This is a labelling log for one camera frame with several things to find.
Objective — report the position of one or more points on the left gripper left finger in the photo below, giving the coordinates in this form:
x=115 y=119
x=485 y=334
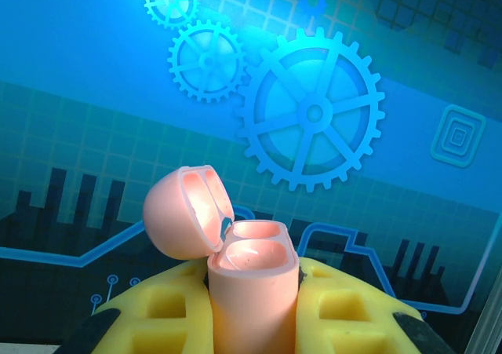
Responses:
x=157 y=311

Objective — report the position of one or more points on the pink round charging case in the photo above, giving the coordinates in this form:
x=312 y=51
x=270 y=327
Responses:
x=251 y=291

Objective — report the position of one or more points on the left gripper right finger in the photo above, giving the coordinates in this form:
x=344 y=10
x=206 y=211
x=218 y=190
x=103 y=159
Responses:
x=353 y=318

